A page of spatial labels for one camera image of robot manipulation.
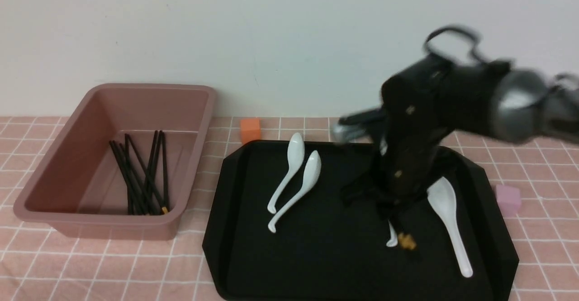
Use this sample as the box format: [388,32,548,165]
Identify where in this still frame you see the white ceramic spoon far left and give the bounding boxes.
[267,133,305,214]

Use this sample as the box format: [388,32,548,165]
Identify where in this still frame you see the white ceramic spoon right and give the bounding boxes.
[427,177,474,278]

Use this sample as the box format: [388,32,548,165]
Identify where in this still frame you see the pink plastic bin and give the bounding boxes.
[13,84,217,240]

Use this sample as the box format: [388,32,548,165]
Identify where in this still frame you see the black plastic tray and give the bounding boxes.
[203,140,519,301]

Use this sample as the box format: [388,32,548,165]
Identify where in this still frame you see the orange cube block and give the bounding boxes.
[240,118,262,144]

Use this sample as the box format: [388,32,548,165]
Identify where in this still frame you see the pink checkered tablecloth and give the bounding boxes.
[0,115,579,301]

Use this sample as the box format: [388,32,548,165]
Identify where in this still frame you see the white ceramic spoon middle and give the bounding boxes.
[379,138,399,248]

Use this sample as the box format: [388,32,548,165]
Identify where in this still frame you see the white ceramic spoon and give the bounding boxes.
[379,138,399,248]
[427,177,474,278]
[267,150,321,234]
[267,133,305,214]

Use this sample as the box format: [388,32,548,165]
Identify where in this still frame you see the black chopstick in bin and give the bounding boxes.
[144,130,159,202]
[117,142,155,215]
[126,131,164,215]
[108,140,143,215]
[122,134,136,215]
[160,131,170,214]

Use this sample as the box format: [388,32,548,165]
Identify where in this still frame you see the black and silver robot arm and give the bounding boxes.
[331,55,578,233]

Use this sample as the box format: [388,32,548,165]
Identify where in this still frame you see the pink cube block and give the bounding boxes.
[494,184,522,218]

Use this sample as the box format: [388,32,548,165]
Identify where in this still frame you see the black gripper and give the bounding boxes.
[332,55,503,234]

